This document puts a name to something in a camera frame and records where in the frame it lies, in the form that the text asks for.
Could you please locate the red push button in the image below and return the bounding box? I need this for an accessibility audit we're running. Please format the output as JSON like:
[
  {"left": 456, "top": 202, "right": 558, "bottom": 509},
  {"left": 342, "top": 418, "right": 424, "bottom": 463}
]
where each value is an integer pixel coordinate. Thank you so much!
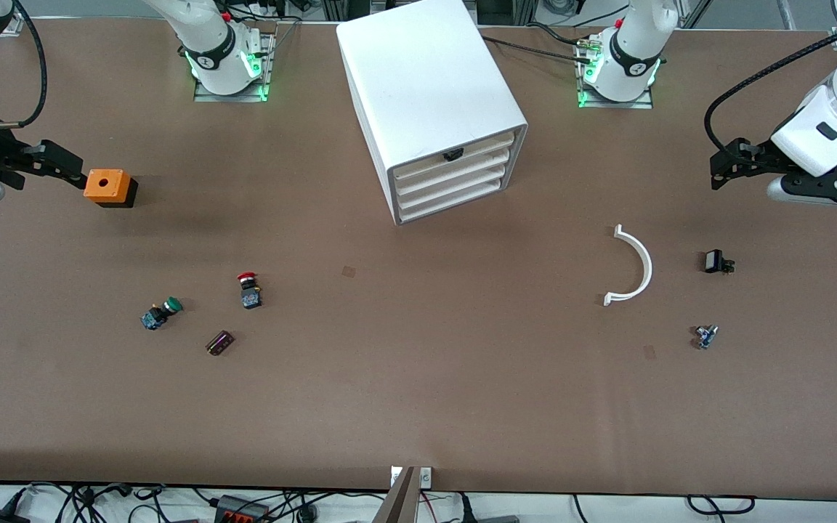
[{"left": 237, "top": 272, "right": 263, "bottom": 310}]

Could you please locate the green push button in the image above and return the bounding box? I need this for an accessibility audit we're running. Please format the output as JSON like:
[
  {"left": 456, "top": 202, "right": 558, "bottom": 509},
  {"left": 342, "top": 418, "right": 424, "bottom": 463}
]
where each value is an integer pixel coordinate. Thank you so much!
[{"left": 140, "top": 296, "right": 184, "bottom": 331}]

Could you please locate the white latch drawer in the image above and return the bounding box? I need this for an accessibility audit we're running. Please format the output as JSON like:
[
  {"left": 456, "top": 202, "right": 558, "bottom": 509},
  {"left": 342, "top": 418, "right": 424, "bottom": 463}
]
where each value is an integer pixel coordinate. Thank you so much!
[{"left": 392, "top": 133, "right": 515, "bottom": 182}]

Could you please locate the orange box with hole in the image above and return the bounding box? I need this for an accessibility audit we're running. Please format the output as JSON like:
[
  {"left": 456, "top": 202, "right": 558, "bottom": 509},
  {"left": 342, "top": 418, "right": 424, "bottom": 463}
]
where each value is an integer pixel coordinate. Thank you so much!
[{"left": 84, "top": 169, "right": 138, "bottom": 208}]

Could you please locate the black orange power strip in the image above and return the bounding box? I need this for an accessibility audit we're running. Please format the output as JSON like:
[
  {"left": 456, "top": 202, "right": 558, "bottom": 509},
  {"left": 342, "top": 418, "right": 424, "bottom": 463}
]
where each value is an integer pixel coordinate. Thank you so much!
[{"left": 214, "top": 495, "right": 272, "bottom": 523}]

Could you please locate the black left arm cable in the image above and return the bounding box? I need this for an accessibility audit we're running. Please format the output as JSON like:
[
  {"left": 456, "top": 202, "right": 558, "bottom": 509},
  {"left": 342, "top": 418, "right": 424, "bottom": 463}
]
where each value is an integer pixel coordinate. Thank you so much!
[{"left": 704, "top": 15, "right": 837, "bottom": 159}]

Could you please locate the white curved bracket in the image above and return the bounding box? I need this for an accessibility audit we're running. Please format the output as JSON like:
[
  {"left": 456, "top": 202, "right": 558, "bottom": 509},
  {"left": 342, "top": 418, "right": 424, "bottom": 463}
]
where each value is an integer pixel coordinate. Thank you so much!
[{"left": 602, "top": 224, "right": 653, "bottom": 307}]

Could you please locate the black table cable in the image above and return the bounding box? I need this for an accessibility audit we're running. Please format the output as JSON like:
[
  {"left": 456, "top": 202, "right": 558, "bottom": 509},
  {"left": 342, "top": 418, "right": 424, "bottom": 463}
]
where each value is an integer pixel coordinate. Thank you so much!
[
  {"left": 527, "top": 22, "right": 594, "bottom": 46},
  {"left": 480, "top": 35, "right": 594, "bottom": 65}
]

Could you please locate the black looped floor cable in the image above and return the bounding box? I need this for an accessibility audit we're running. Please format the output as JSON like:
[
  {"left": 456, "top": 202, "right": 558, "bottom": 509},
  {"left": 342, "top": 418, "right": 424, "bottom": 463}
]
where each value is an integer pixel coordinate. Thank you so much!
[{"left": 686, "top": 495, "right": 756, "bottom": 515}]

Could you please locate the grey camera post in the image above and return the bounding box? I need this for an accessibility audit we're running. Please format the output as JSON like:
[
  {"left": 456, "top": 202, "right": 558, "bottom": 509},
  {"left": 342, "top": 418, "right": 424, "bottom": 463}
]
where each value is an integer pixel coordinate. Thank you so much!
[{"left": 371, "top": 466, "right": 421, "bottom": 523}]

